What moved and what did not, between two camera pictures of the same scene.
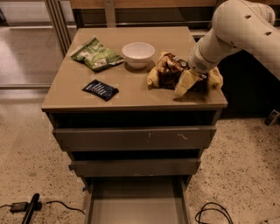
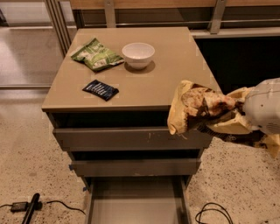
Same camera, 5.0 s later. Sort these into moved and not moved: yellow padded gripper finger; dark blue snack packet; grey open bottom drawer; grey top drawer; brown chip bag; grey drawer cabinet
Moved: brown chip bag; yellow padded gripper finger
Not moved: dark blue snack packet; grey top drawer; grey open bottom drawer; grey drawer cabinet
